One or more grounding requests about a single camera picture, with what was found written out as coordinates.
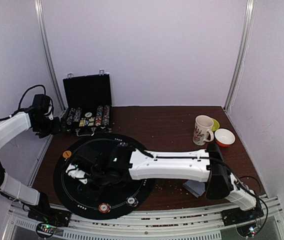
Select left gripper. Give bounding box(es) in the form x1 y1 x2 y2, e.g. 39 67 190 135
34 115 67 138

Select orange big blind button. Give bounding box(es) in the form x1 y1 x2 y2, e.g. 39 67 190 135
62 150 72 159

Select red poker chip stack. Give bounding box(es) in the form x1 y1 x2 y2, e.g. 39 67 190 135
98 203 111 214

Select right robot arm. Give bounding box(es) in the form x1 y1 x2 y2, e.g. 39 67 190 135
65 142 264 221

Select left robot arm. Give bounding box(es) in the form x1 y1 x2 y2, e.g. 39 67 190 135
0 92 60 222

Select blue texas holdem card deck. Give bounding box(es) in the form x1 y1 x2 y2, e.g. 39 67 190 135
84 117 95 127

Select black round poker mat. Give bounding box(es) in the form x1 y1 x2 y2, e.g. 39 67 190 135
53 133 156 220

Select black white poker chip stack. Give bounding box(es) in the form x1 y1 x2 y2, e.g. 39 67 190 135
126 196 139 208

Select white dealer button in case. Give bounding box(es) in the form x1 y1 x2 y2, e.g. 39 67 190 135
84 112 93 118

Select black poker chip case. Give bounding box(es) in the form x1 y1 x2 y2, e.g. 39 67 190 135
63 72 113 137

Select grey ridged card holder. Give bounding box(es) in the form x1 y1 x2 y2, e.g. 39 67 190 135
183 180 206 198

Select white floral ceramic mug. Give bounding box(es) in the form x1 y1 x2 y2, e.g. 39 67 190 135
192 115 214 146

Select lime green small bowl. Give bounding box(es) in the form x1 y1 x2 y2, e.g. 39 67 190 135
211 118 220 132

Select orange white small bowl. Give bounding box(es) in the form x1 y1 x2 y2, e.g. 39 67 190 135
214 128 236 147

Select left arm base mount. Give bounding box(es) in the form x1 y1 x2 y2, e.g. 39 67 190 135
27 206 72 227

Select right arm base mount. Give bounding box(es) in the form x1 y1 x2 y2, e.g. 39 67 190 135
221 207 264 226

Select right aluminium frame post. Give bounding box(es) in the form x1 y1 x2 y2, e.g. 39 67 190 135
224 0 256 114

